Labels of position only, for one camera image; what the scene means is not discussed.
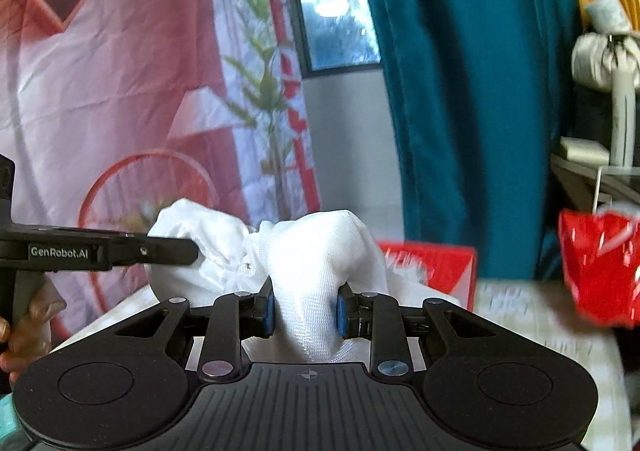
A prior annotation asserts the white cloth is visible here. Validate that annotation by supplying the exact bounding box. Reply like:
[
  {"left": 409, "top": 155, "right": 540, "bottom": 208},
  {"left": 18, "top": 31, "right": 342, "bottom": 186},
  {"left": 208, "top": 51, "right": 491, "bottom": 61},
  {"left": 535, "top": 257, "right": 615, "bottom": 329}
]
[{"left": 144, "top": 198, "right": 461, "bottom": 364}]

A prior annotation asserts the white pole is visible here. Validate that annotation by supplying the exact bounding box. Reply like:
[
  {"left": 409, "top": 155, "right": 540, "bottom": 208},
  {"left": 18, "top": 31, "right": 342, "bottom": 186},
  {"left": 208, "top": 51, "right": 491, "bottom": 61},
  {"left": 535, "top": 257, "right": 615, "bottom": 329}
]
[{"left": 610, "top": 66, "right": 639, "bottom": 168}]

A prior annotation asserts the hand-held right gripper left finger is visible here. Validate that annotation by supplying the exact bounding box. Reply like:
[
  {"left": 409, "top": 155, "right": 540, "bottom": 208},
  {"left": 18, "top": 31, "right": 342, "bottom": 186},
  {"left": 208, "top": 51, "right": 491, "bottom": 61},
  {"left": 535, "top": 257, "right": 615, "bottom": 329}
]
[{"left": 116, "top": 277, "right": 277, "bottom": 384}]

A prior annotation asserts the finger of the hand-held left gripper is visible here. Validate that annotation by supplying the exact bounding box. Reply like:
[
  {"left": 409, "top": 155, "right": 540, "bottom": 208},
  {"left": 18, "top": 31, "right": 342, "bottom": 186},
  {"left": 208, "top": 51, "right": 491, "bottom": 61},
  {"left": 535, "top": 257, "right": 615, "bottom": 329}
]
[{"left": 102, "top": 232, "right": 200, "bottom": 268}]

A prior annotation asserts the small white box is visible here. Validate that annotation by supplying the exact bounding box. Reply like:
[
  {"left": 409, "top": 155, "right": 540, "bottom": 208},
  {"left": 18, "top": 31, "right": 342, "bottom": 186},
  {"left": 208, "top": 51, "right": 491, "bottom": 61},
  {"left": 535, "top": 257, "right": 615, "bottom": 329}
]
[{"left": 559, "top": 136, "right": 611, "bottom": 166}]

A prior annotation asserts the red strawberry print box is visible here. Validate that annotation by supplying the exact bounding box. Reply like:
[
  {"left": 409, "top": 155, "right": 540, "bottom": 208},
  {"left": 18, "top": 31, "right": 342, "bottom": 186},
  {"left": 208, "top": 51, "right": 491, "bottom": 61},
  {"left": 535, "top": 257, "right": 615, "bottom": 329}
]
[{"left": 375, "top": 240, "right": 478, "bottom": 313}]

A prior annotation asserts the red and white printed blanket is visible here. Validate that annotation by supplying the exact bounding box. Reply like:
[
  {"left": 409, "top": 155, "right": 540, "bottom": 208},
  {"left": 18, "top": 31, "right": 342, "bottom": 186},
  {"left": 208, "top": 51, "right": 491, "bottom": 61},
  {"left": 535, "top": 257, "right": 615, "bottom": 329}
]
[{"left": 0, "top": 0, "right": 322, "bottom": 349}]

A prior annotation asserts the teal curtain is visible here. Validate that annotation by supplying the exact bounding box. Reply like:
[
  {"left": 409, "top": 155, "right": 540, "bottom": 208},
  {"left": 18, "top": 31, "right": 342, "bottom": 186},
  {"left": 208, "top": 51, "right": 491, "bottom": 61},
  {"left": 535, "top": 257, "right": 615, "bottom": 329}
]
[{"left": 349, "top": 0, "right": 583, "bottom": 282}]

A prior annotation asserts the red plastic bag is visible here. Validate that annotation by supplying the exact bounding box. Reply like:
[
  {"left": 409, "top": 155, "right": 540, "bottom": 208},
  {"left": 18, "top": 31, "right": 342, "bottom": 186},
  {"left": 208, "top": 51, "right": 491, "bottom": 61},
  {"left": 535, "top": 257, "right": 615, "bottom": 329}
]
[{"left": 557, "top": 205, "right": 640, "bottom": 330}]

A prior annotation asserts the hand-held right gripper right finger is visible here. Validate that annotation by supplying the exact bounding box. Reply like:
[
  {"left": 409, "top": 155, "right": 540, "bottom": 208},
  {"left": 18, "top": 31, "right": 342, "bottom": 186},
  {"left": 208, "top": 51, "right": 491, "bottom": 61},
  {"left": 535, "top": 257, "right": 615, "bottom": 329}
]
[{"left": 336, "top": 281, "right": 495, "bottom": 378}]

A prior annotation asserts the checked bed sheet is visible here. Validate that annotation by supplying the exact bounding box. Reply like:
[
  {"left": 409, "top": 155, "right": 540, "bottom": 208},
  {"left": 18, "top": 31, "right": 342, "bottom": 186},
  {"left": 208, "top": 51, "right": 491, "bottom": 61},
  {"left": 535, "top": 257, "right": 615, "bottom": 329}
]
[{"left": 50, "top": 278, "right": 628, "bottom": 451}]

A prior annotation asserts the white wrapped bundle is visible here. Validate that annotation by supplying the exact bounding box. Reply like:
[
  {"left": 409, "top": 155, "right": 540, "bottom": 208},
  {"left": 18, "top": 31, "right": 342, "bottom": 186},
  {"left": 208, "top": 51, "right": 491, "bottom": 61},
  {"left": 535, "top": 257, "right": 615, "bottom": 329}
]
[{"left": 571, "top": 0, "right": 640, "bottom": 92}]

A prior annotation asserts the window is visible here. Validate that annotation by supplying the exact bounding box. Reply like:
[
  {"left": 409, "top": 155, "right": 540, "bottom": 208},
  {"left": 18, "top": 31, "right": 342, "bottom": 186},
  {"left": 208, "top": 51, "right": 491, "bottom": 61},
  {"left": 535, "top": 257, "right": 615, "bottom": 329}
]
[{"left": 277, "top": 0, "right": 382, "bottom": 78}]

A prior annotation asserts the person's left hand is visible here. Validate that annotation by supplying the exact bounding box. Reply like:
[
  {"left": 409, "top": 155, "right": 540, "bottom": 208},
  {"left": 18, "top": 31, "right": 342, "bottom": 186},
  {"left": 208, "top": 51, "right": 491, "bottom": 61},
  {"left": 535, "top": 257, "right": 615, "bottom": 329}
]
[{"left": 0, "top": 278, "right": 68, "bottom": 388}]

